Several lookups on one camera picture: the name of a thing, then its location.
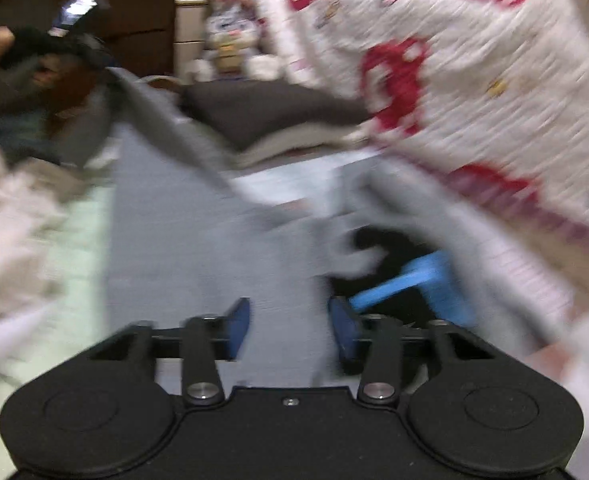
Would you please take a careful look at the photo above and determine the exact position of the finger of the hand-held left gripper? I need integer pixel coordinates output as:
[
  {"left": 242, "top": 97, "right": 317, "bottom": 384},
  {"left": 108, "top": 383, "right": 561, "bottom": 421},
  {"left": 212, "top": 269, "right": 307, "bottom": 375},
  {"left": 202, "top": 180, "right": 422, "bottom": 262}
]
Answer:
[{"left": 88, "top": 49, "right": 123, "bottom": 75}]

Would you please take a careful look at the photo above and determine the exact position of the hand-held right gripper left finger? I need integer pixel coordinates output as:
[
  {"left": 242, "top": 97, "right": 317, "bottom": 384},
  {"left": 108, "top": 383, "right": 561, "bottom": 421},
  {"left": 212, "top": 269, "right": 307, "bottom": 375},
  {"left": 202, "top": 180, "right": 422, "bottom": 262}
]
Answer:
[{"left": 88, "top": 297, "right": 252, "bottom": 407}]

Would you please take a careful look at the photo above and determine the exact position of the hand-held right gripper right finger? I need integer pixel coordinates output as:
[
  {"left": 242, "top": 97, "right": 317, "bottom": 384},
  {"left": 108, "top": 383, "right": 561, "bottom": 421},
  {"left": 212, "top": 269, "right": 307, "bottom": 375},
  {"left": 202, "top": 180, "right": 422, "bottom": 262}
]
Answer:
[{"left": 327, "top": 296, "right": 496, "bottom": 405}]

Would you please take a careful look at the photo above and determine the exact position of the grey knitted sweater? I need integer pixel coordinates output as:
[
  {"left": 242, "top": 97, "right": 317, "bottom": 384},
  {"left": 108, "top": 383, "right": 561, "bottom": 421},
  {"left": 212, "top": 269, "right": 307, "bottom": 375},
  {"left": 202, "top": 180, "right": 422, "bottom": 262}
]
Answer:
[{"left": 69, "top": 67, "right": 455, "bottom": 396}]

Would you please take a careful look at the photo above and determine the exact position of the brown wooden furniture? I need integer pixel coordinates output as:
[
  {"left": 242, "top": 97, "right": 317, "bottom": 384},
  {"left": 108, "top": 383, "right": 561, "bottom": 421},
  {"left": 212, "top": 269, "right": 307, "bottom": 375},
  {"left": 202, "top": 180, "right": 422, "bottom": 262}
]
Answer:
[{"left": 0, "top": 0, "right": 178, "bottom": 78}]

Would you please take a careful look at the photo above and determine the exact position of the light blue plastic object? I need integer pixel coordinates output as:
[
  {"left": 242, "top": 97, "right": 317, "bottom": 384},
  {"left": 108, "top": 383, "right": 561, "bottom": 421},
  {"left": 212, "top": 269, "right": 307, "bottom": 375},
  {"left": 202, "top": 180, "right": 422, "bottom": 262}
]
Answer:
[{"left": 348, "top": 251, "right": 476, "bottom": 328}]

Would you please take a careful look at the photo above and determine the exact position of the plush toy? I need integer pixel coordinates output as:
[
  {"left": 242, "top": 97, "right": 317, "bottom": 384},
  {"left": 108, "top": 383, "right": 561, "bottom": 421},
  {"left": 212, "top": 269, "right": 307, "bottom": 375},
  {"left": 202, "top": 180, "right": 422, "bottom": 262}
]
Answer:
[{"left": 189, "top": 0, "right": 281, "bottom": 81}]

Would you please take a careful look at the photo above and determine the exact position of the light green quilted mat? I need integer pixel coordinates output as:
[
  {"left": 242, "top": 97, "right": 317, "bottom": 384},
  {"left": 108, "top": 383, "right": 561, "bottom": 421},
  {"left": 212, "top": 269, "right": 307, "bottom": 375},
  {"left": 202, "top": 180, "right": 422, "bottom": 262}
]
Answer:
[{"left": 0, "top": 187, "right": 120, "bottom": 480}]

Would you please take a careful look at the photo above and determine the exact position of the dark grey folded cloth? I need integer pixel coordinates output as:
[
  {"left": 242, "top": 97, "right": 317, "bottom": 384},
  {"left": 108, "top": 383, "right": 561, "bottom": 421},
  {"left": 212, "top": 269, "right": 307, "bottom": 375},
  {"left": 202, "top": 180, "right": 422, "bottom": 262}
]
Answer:
[{"left": 180, "top": 80, "right": 375, "bottom": 150}]

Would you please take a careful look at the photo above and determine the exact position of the cream fluffy cloth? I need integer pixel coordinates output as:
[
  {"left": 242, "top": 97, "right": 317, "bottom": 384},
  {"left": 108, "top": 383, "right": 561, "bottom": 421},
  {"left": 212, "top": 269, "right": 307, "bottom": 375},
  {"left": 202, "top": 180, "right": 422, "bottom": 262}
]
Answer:
[{"left": 0, "top": 139, "right": 106, "bottom": 328}]

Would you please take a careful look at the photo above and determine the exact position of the cream folded cloth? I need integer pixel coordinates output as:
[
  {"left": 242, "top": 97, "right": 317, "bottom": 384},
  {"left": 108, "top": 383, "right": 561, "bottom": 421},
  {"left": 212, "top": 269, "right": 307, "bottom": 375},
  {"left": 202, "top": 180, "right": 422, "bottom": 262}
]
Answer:
[{"left": 232, "top": 122, "right": 370, "bottom": 168}]

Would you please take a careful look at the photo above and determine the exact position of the white quilt with red bears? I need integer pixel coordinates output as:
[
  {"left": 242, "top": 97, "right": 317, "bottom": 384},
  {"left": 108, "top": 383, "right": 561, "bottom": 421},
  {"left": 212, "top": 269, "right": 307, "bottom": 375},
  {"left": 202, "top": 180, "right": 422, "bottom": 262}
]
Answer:
[{"left": 259, "top": 0, "right": 589, "bottom": 261}]

